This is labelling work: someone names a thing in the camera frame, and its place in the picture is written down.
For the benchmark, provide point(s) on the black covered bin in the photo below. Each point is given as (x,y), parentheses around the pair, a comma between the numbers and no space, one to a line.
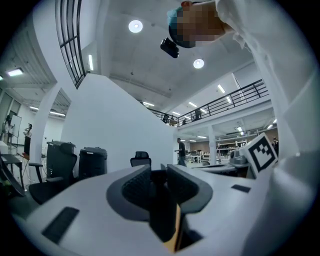
(93,162)
(56,152)

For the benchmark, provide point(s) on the ceiling strip light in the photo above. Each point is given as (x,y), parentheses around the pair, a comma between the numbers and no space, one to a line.
(90,62)

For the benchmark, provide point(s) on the black head camera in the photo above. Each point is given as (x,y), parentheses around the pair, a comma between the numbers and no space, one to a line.
(170,47)

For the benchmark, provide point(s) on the black high-back office chair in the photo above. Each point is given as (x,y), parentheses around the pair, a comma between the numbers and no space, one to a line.
(140,159)

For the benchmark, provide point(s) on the round ceiling light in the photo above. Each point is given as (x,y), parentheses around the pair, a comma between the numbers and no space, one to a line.
(135,26)
(198,63)

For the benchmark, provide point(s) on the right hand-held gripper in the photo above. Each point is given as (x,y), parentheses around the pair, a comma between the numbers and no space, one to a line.
(262,153)

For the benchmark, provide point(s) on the person's head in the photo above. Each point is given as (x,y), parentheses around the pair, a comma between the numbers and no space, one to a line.
(200,25)

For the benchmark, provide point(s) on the black office chair with armrests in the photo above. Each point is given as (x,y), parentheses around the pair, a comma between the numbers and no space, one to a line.
(55,172)

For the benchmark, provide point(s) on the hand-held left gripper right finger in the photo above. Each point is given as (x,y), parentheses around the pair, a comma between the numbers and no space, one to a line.
(220,212)

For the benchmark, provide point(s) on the black window frame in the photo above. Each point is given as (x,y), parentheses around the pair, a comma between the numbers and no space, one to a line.
(71,42)

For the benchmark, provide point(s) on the person's white shirt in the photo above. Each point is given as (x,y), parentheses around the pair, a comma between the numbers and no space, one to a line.
(287,87)

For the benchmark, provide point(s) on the ceiling panel light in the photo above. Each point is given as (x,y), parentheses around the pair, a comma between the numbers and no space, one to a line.
(15,72)

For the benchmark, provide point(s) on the black balcony railing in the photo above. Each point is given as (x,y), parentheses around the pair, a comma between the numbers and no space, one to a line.
(225,102)

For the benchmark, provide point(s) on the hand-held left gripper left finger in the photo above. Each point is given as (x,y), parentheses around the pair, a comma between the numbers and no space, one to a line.
(100,225)

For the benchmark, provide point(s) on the whiteboard on stand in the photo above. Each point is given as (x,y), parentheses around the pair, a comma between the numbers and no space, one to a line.
(17,126)

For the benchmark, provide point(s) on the teal cap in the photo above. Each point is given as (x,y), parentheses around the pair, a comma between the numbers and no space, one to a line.
(173,16)

